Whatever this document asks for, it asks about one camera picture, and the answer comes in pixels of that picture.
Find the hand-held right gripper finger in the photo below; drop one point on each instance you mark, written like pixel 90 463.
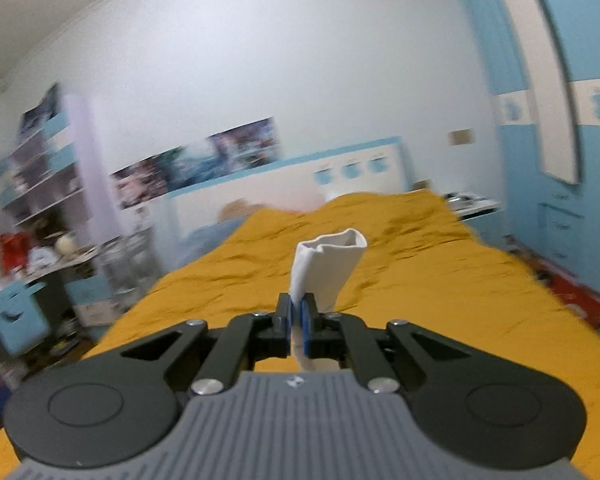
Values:
pixel 305 327
pixel 293 327

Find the white printed t-shirt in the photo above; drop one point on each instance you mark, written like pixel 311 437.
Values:
pixel 325 270

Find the yellow blanket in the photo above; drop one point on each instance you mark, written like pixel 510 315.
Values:
pixel 405 270

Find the blue pillow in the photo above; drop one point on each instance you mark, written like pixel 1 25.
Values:
pixel 210 242

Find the tan plush toy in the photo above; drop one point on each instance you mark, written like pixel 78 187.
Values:
pixel 235 209

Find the white and blue headboard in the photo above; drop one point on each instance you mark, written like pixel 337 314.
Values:
pixel 280 185

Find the grey metal trolley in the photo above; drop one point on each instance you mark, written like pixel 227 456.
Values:
pixel 127 265

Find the blue nightstand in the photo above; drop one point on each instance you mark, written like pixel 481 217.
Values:
pixel 480 220

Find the cluttered desk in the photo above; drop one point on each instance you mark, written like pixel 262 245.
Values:
pixel 70 262

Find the round beige ornament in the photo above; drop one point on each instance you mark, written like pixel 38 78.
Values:
pixel 65 244

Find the blue chair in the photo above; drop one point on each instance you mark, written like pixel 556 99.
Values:
pixel 12 317

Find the red floor mat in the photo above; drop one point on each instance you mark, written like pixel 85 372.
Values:
pixel 585 290

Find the blue and white bookshelf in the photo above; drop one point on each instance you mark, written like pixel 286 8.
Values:
pixel 45 180

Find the red bag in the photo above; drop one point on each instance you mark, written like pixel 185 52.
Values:
pixel 14 254

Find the open wardrobe door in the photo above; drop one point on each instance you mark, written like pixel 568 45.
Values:
pixel 550 110

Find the blue and white wardrobe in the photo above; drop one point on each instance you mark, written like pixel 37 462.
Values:
pixel 595 170

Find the poster above bookshelf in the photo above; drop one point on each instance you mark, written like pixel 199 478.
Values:
pixel 40 107

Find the blue-purple wall poster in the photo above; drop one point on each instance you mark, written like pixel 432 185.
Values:
pixel 245 145

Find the blue-green wall poster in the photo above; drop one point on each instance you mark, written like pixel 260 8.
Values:
pixel 192 165

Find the pinkish wall poster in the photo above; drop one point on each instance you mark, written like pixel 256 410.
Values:
pixel 140 185

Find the wall switch plate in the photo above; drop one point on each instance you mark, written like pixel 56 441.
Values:
pixel 460 137

